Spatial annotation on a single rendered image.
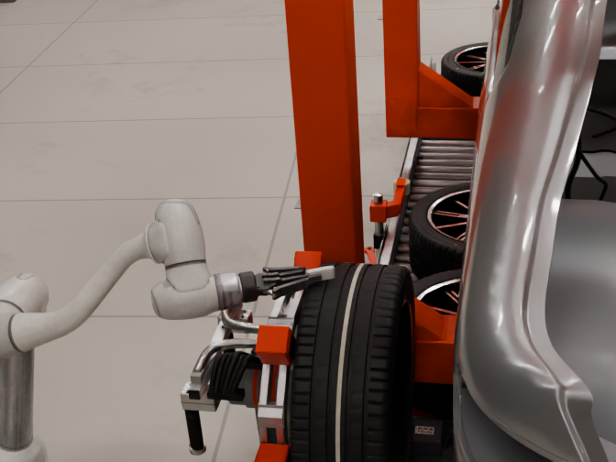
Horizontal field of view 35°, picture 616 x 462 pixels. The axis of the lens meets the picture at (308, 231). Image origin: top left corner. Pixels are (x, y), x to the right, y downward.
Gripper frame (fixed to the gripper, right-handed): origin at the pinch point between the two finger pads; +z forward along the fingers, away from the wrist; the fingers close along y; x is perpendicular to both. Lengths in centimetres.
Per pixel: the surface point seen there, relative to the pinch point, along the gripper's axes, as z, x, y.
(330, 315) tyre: -1.0, -4.5, 12.4
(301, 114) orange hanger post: 8, 24, -47
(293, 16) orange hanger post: 8, 52, -46
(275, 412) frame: -17.5, -23.5, 19.8
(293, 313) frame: -8.0, -8.2, 2.9
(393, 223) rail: 71, -77, -163
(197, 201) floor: -3, -114, -296
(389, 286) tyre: 15.1, -2.1, 8.0
